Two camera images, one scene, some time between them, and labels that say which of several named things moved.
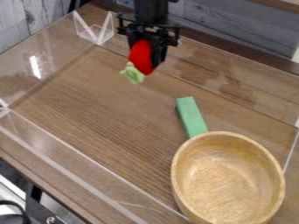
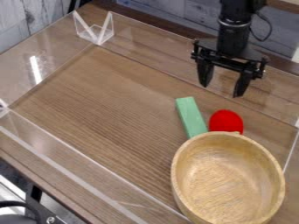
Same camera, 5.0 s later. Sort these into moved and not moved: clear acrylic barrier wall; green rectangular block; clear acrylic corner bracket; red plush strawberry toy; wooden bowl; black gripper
Moved: red plush strawberry toy; black gripper
Not moved: clear acrylic barrier wall; clear acrylic corner bracket; wooden bowl; green rectangular block
